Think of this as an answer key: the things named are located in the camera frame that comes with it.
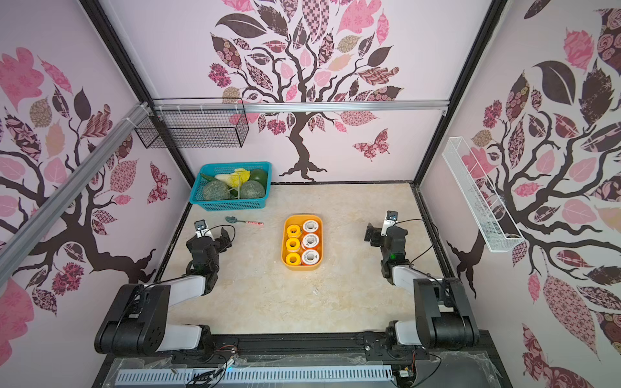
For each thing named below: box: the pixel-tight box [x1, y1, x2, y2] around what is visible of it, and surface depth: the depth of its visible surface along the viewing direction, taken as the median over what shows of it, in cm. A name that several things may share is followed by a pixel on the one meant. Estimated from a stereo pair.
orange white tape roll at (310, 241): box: [300, 233, 320, 250], surface depth 96 cm
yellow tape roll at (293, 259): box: [285, 252, 302, 266], surface depth 91 cm
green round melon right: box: [239, 180, 266, 199], surface depth 106 cm
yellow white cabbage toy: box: [214, 168, 251, 188], surface depth 115 cm
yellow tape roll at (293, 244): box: [285, 236, 300, 253], surface depth 96 cm
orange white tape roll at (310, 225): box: [302, 219, 320, 233], surface depth 100 cm
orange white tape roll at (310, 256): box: [301, 248, 320, 266], surface depth 91 cm
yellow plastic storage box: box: [280, 214, 325, 271], surface depth 96 cm
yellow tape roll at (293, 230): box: [286, 223, 302, 238], surface depth 100 cm
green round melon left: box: [202, 180, 231, 202], surface depth 105 cm
